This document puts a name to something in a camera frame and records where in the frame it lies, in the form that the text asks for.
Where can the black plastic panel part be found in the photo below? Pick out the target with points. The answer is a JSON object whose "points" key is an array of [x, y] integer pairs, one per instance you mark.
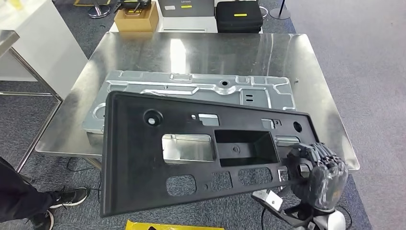
{"points": [[133, 165]]}

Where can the person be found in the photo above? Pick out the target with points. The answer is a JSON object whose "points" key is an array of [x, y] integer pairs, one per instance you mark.
{"points": [[19, 196]]}

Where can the grey laptop box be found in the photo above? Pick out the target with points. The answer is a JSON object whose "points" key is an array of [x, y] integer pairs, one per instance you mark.
{"points": [[190, 8]]}

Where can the black pole grey round base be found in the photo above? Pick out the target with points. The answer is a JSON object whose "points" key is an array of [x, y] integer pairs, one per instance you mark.
{"points": [[280, 13]]}

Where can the yellow floor tape square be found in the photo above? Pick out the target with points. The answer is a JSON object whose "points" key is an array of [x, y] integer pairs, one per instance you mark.
{"points": [[190, 227]]}

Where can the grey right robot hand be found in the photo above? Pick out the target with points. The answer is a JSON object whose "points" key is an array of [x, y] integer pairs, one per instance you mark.
{"points": [[326, 184]]}

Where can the white flat box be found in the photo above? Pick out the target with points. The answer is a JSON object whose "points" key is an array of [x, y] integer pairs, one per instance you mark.
{"points": [[190, 23]]}

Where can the white panelled steel table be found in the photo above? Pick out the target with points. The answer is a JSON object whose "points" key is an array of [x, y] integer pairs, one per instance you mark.
{"points": [[47, 47]]}

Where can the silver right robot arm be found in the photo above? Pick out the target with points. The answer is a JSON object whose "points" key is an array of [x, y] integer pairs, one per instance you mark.
{"points": [[331, 220]]}

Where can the brown cardboard box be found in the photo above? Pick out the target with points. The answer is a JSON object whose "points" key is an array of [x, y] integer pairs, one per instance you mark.
{"points": [[139, 22]]}

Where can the black box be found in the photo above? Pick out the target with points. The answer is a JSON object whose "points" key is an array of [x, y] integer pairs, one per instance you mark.
{"points": [[239, 22]]}

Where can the chrome disc chair base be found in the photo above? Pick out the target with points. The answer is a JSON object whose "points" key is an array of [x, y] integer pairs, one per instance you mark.
{"points": [[99, 11]]}

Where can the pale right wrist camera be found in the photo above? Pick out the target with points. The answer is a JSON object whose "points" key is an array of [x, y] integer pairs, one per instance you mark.
{"points": [[269, 198]]}

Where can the stamped sheet metal plate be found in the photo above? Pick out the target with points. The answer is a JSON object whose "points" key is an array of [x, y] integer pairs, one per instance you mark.
{"points": [[142, 81]]}

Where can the stainless steel workbench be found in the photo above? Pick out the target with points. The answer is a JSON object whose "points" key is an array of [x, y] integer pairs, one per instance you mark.
{"points": [[222, 54]]}

